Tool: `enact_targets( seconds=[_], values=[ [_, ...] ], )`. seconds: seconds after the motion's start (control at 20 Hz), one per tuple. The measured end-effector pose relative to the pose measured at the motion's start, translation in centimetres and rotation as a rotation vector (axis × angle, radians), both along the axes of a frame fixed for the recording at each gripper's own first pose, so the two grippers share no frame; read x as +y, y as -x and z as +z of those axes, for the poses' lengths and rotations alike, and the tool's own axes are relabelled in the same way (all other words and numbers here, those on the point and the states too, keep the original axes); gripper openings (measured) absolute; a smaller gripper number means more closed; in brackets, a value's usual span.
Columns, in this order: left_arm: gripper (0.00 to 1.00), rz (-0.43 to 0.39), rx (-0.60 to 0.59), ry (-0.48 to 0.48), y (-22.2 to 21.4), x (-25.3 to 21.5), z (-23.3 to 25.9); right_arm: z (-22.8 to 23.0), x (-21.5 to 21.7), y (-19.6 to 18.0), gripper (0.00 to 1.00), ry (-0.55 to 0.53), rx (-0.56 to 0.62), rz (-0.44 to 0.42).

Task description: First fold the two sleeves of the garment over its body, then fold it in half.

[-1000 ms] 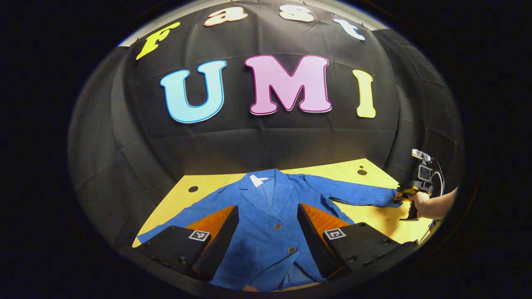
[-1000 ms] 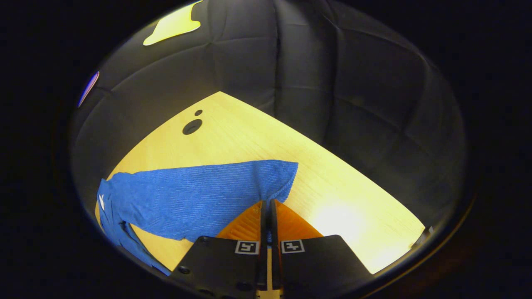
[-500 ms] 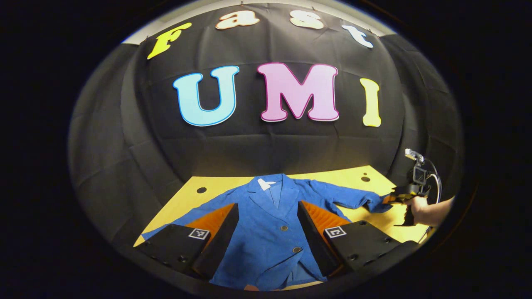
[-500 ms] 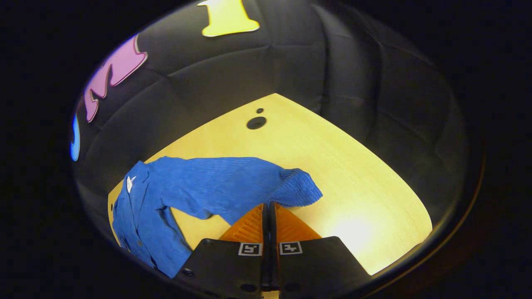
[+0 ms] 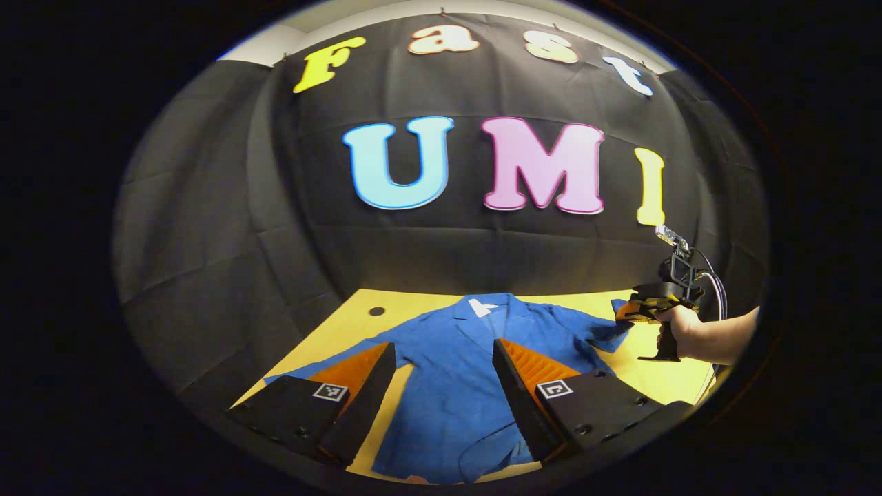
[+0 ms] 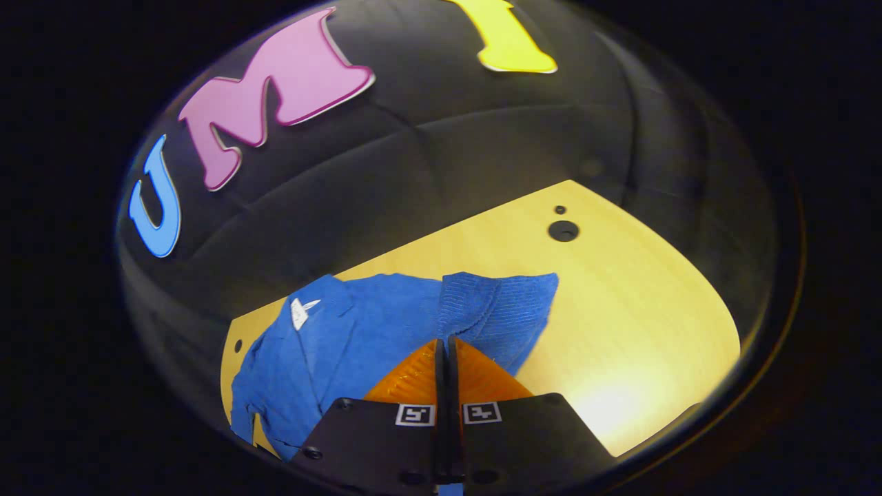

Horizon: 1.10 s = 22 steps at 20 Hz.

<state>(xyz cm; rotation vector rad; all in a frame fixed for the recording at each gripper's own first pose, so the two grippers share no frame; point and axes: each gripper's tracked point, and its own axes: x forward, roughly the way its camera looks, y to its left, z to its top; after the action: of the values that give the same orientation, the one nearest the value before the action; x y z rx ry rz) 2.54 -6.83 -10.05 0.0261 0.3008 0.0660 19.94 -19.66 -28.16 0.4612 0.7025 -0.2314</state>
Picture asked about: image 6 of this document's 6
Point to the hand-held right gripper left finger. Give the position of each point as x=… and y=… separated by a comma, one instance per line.
x=386, y=448

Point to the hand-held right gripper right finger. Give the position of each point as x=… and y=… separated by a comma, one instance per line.
x=524, y=441

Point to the blue button-up shirt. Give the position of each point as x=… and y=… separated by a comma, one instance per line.
x=358, y=344

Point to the black backdrop cloth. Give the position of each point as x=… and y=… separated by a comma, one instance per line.
x=448, y=158

